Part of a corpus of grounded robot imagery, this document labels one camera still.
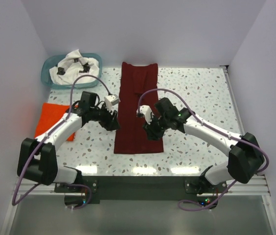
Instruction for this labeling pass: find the dark red t-shirt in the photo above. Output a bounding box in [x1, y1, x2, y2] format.
[113, 61, 164, 155]

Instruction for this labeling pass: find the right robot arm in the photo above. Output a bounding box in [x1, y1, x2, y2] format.
[137, 97, 265, 194]

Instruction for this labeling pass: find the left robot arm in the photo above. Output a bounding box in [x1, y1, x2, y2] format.
[17, 92, 120, 186]

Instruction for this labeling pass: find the folded orange t-shirt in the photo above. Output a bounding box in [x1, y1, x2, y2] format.
[34, 103, 69, 138]

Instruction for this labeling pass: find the white t-shirt with black print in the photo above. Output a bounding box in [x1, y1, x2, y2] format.
[49, 49, 99, 86]

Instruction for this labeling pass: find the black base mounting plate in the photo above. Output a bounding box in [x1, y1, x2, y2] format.
[54, 176, 227, 206]

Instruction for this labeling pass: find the teal plastic basket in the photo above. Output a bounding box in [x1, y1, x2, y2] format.
[41, 53, 102, 89]

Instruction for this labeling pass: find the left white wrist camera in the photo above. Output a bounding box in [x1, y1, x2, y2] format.
[104, 94, 120, 110]

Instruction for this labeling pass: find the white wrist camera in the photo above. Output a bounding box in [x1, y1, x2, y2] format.
[137, 105, 154, 124]
[104, 94, 120, 110]

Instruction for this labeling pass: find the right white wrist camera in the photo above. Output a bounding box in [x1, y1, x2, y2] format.
[137, 105, 154, 124]

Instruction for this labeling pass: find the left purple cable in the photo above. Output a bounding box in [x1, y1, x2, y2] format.
[12, 74, 113, 210]

